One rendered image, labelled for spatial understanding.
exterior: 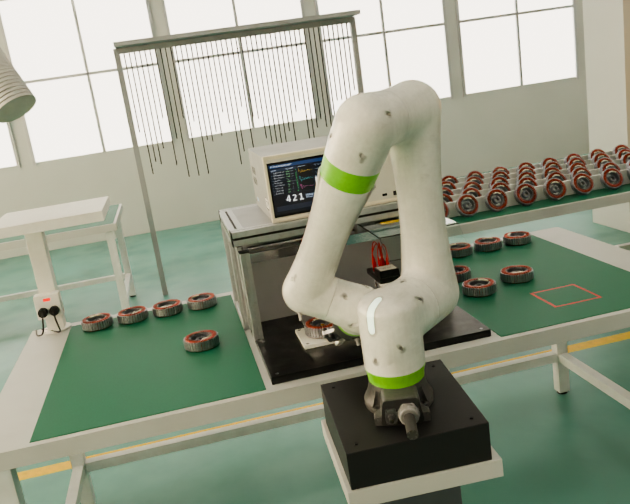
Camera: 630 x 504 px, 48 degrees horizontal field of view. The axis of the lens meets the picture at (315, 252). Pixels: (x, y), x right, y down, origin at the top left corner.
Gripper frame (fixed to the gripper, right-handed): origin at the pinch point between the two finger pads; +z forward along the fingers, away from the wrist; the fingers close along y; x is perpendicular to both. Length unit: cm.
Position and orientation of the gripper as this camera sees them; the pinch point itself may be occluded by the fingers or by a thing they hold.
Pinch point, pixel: (338, 337)
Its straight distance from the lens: 195.9
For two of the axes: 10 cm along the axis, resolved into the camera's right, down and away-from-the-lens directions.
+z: -1.1, 3.0, 9.5
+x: -2.3, -9.4, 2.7
